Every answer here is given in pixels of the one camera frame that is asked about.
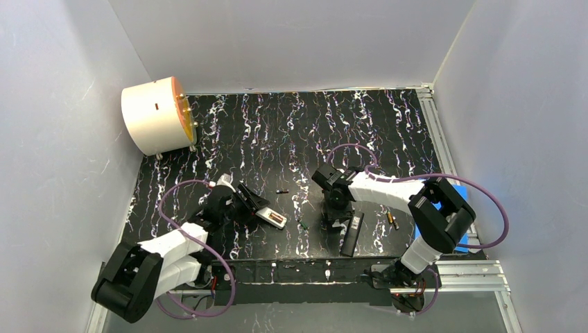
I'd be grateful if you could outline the white remote control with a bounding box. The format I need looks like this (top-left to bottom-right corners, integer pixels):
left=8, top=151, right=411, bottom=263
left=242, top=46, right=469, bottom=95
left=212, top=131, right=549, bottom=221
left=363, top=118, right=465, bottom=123
left=255, top=207, right=287, bottom=230

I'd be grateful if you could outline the brown black battery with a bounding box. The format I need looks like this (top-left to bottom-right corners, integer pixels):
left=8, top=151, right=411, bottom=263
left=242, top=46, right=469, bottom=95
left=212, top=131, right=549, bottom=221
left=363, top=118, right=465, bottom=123
left=266, top=212, right=286, bottom=227

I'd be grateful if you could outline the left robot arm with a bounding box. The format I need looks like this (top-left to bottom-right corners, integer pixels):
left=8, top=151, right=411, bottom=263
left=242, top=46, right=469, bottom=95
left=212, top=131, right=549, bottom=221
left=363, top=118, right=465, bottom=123
left=91, top=180, right=287, bottom=323

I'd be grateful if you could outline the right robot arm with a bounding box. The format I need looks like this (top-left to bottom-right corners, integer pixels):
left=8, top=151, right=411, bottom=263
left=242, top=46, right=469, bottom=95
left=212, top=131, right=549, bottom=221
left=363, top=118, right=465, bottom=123
left=311, top=164, right=476, bottom=287

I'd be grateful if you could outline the black remote control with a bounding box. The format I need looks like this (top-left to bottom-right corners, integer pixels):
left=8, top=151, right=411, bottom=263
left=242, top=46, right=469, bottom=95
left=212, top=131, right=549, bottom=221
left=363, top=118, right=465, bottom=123
left=340, top=212, right=365, bottom=257

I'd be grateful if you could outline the white cylinder with orange lid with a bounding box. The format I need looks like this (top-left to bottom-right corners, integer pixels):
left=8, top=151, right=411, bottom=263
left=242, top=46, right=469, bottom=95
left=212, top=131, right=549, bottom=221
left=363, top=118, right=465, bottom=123
left=121, top=76, right=198, bottom=157

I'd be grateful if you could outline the blue sheet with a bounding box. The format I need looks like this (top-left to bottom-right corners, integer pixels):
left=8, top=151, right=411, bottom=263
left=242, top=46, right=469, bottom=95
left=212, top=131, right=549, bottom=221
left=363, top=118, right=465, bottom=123
left=413, top=185, right=470, bottom=254

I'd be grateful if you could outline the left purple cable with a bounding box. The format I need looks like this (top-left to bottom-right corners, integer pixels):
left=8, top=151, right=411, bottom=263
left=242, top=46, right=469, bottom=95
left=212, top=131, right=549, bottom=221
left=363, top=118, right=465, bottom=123
left=153, top=179, right=237, bottom=321

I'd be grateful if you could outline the purple cable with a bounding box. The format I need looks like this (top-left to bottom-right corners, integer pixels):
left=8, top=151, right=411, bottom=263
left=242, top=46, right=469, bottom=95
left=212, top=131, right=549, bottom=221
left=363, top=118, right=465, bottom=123
left=153, top=179, right=237, bottom=321
left=325, top=143, right=511, bottom=318

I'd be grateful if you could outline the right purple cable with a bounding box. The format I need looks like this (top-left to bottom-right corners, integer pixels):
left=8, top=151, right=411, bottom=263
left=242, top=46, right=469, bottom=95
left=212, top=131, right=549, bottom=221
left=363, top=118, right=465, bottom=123
left=325, top=143, right=511, bottom=318

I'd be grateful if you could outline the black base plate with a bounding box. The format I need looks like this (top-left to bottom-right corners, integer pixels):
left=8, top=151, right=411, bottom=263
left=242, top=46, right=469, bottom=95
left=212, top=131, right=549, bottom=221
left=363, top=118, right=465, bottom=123
left=167, top=257, right=442, bottom=308

